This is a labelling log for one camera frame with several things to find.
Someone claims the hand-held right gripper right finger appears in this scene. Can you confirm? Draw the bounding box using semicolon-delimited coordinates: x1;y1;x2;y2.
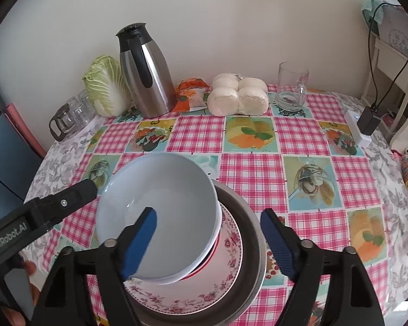
260;208;385;326

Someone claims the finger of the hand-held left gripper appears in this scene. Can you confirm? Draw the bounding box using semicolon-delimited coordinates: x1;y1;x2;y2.
25;179;98;235

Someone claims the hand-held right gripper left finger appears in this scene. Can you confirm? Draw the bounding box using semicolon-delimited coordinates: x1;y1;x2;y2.
30;206;158;326

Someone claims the round steel plate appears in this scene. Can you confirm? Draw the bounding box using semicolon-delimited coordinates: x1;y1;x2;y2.
136;180;269;326

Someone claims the pale blue bowl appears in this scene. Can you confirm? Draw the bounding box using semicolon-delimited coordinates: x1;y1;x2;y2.
95;152;222;285

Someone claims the pink floral round plate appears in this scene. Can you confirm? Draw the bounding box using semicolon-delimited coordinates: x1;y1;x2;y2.
124;207;244;315

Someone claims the strawberry print bowl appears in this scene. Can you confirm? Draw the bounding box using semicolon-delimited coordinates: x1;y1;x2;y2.
180;211;224;281

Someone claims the person's left hand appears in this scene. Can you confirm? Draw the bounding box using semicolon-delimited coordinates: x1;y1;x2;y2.
2;261;42;325

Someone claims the pink checked printed tablecloth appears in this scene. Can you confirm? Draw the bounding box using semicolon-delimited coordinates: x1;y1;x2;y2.
48;86;395;326

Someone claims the blue pink-edged chair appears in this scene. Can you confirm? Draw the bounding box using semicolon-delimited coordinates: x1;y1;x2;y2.
0;85;50;211

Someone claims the clear glass tumbler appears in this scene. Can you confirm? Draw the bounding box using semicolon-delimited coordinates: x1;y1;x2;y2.
68;96;87;127
79;89;96;116

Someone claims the napa cabbage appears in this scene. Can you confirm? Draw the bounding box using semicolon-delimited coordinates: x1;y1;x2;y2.
82;55;133;117

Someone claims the steel thermos jug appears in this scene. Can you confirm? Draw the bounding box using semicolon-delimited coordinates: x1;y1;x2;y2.
116;23;177;119

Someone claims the clear glass mug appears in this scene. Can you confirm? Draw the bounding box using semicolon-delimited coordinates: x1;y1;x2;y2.
275;62;310;112

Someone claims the black charger adapter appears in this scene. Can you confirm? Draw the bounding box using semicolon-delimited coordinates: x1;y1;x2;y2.
357;106;383;136

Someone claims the orange snack packet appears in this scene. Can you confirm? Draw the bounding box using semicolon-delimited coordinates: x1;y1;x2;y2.
174;79;211;112

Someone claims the floral cushion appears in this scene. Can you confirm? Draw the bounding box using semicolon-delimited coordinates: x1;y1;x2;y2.
377;5;408;57

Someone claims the teal cloth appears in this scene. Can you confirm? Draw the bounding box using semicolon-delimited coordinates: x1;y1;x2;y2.
361;0;385;25

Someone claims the glass teapot with black handle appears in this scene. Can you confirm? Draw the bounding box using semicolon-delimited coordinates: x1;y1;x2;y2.
49;104;77;142

